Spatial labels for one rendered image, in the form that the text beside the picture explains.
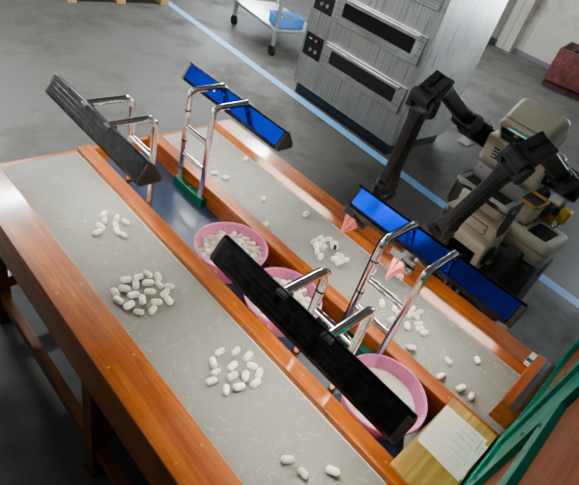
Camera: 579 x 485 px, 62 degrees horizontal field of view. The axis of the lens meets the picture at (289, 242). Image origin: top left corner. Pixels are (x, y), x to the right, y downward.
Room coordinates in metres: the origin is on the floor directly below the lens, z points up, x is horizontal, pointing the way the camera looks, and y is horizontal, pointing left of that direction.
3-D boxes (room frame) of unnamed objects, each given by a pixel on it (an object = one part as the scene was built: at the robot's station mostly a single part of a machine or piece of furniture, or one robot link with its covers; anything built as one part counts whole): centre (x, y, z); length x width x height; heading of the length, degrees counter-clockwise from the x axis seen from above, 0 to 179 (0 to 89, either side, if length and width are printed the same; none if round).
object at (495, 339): (1.70, -0.22, 0.67); 1.81 x 0.12 x 0.19; 54
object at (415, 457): (0.77, -0.57, 0.77); 0.33 x 0.15 x 0.01; 144
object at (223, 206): (1.38, 0.01, 0.71); 1.81 x 0.06 x 0.11; 54
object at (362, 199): (1.23, -0.42, 1.08); 0.62 x 0.08 x 0.07; 54
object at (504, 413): (1.02, -0.81, 0.83); 0.30 x 0.06 x 0.07; 144
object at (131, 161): (1.34, 0.70, 1.08); 0.62 x 0.08 x 0.07; 54
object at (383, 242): (1.16, -0.37, 0.90); 0.20 x 0.19 x 0.45; 54
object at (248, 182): (1.53, -0.10, 0.73); 1.81 x 0.30 x 0.02; 54
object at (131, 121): (1.40, 0.66, 0.90); 0.20 x 0.19 x 0.45; 54
